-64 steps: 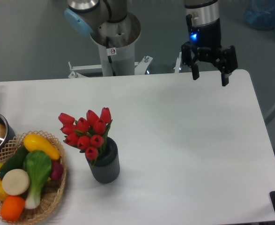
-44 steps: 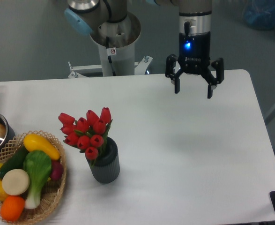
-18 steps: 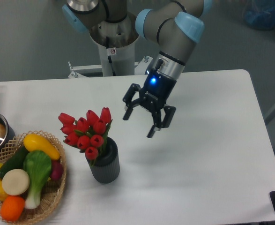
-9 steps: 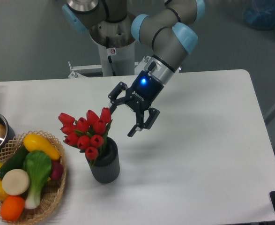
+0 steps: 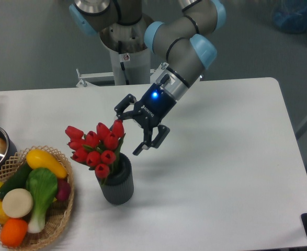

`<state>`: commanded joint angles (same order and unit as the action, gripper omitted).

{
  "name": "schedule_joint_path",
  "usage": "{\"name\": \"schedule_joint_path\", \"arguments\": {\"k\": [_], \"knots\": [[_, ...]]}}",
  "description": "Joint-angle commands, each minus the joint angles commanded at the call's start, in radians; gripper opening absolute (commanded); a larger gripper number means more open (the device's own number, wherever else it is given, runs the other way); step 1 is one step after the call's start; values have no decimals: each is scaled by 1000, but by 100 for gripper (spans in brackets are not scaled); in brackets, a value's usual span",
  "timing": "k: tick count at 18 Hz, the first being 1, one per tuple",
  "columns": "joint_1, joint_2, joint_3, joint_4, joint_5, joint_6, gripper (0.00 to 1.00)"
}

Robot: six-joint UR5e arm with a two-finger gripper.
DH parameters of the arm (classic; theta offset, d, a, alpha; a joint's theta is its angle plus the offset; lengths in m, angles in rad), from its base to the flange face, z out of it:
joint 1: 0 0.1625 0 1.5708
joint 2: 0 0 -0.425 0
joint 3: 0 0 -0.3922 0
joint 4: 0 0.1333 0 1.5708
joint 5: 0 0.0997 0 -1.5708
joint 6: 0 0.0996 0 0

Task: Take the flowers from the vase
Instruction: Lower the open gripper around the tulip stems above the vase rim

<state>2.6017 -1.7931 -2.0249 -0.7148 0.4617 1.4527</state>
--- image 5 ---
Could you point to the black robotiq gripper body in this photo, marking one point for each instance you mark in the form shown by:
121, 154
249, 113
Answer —
154, 105

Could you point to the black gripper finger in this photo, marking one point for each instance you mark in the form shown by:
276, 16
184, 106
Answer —
148, 142
120, 108

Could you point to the red tulip bouquet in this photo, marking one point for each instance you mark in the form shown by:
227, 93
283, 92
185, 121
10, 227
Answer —
99, 150

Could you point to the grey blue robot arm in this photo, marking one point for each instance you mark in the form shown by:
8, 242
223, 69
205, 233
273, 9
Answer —
182, 44

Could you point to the dark grey ribbed vase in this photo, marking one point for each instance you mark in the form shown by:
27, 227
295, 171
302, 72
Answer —
119, 187

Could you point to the yellow squash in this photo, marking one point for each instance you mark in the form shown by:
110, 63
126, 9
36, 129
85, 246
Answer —
37, 158

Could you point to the red radish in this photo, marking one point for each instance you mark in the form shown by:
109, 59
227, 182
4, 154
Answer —
64, 190

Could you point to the green bok choy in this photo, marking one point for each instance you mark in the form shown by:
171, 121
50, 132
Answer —
42, 185

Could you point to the green cucumber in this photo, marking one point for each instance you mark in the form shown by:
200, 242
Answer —
15, 181

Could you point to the white round onion slice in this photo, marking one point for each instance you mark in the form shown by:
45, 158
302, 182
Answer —
17, 203

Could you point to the blue plastic bag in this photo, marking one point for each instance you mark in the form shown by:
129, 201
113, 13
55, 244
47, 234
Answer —
290, 16

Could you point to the orange fruit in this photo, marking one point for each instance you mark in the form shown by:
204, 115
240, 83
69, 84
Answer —
13, 232

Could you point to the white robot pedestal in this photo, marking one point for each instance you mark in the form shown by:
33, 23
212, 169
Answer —
129, 57

